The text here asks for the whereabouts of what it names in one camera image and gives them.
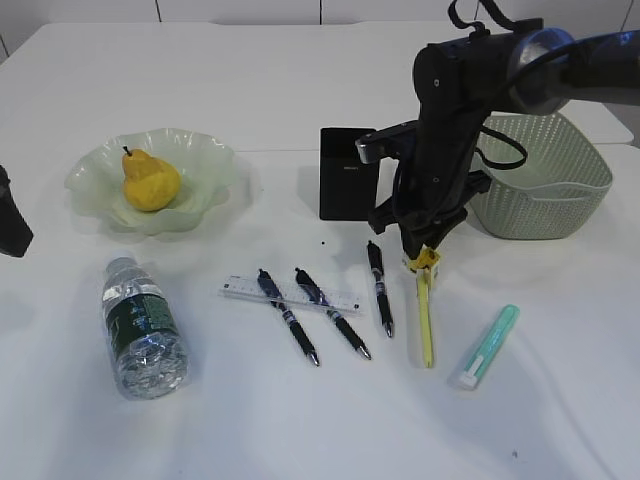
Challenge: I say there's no clear plastic ruler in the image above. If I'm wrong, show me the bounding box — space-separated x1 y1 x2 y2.
219 275 367 315

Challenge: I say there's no clear plastic water bottle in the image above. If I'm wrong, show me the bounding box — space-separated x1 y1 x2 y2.
102 254 189 400

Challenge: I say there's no black square pen holder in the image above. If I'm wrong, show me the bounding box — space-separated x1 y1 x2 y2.
319 127 395 231

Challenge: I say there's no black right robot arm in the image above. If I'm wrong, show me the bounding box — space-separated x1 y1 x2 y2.
356 1 639 260

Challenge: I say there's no black pen right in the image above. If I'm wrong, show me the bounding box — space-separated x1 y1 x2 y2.
366 240 395 338

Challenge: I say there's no green plastic woven basket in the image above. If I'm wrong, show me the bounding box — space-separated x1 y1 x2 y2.
469 113 613 240

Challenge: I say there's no green wavy glass plate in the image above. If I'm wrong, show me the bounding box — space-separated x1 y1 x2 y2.
64 128 234 235

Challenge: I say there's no yellow pear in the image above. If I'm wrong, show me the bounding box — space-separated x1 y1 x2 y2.
122 146 182 212

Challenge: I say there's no teal eraser pen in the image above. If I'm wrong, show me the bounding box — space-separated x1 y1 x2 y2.
451 304 520 391

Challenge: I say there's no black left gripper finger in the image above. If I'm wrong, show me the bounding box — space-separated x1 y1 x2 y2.
0 166 33 258

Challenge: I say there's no black cable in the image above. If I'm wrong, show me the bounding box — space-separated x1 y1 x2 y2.
474 124 529 174

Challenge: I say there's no black pen left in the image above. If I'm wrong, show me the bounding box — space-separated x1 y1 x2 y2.
257 269 320 367

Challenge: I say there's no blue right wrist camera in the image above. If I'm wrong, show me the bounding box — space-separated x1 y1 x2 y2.
355 120 418 164

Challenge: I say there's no black pen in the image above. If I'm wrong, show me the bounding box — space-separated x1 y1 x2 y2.
366 240 395 338
257 269 320 367
295 267 372 360

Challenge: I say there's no black pen middle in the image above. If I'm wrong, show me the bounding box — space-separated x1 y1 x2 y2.
295 267 372 360

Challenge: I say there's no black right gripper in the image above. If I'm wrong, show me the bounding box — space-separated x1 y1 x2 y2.
387 108 487 258

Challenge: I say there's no yellow pen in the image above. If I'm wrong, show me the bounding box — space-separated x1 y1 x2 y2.
416 270 434 368

